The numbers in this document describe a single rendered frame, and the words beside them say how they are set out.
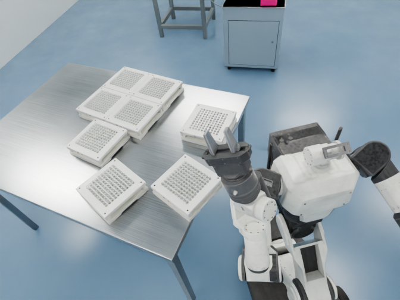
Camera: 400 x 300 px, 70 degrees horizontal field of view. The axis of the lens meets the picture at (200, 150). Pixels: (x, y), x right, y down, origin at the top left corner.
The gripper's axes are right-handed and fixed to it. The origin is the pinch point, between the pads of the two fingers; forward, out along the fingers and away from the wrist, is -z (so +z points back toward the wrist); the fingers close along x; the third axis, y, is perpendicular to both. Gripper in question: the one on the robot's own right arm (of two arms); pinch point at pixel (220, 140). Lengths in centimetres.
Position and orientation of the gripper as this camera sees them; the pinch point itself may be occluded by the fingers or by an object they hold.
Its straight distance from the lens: 68.1
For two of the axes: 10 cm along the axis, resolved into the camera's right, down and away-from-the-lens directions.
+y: -3.4, 6.5, -6.8
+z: 4.1, 7.5, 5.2
